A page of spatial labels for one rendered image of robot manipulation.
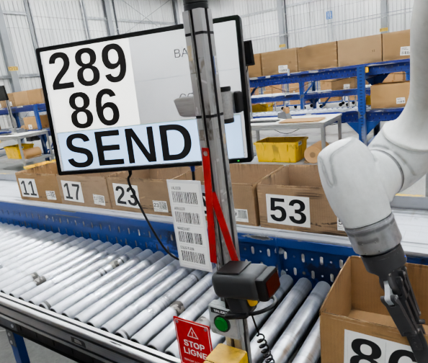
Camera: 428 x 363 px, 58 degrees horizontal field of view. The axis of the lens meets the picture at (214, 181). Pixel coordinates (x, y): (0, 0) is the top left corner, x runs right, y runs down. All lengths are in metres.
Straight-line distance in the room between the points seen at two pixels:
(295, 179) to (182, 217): 0.91
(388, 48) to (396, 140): 5.01
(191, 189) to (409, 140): 0.42
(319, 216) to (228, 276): 0.67
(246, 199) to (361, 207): 0.77
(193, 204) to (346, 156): 0.30
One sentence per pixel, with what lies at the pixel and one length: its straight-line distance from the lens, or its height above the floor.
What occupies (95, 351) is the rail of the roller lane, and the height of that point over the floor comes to 0.70.
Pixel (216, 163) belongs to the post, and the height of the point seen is 1.28.
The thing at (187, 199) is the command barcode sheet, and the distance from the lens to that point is 0.79.
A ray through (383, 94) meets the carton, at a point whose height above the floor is 0.97.
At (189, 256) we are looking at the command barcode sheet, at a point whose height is 1.07.
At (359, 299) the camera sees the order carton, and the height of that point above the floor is 0.79.
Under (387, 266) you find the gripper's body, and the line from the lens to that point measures 0.77.
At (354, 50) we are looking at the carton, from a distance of 5.89.
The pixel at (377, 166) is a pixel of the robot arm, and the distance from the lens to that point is 0.75.
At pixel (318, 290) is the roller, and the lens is 1.32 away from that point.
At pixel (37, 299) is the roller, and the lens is 1.60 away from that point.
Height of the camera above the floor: 1.43
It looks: 15 degrees down
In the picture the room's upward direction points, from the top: 7 degrees counter-clockwise
